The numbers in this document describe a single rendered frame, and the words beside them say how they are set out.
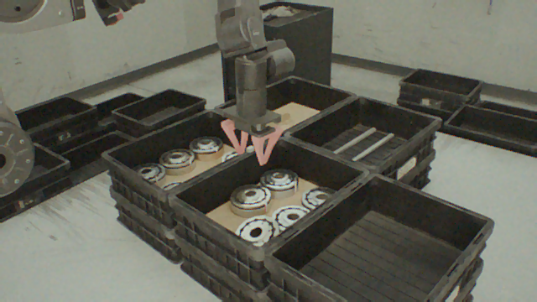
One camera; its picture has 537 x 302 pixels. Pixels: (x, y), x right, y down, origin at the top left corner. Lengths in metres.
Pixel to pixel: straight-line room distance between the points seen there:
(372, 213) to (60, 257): 0.82
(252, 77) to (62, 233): 0.82
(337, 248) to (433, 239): 0.22
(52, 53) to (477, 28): 3.51
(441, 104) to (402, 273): 1.76
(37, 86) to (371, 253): 3.50
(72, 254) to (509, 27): 3.68
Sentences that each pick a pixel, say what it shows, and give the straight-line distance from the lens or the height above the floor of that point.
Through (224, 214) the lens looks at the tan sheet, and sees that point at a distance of 1.17.
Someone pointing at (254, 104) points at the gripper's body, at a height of 1.19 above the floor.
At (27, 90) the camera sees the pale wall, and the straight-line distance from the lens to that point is 4.17.
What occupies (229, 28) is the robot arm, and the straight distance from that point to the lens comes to 0.84.
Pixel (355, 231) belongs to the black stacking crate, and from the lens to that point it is 1.13.
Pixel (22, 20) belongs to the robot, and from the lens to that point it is 0.64.
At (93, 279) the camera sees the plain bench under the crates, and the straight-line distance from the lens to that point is 1.27.
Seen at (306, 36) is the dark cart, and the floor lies 0.78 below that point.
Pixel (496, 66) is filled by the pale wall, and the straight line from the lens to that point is 4.35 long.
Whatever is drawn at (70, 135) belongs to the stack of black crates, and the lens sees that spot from 2.51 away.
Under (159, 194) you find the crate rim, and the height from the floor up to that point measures 0.92.
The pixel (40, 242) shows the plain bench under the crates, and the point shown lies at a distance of 1.45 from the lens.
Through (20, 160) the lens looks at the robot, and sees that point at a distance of 0.94.
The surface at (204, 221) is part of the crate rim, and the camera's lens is 1.00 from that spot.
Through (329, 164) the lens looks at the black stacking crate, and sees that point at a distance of 1.21.
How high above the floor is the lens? 1.52
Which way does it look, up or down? 28 degrees down
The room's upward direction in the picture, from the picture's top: 1 degrees counter-clockwise
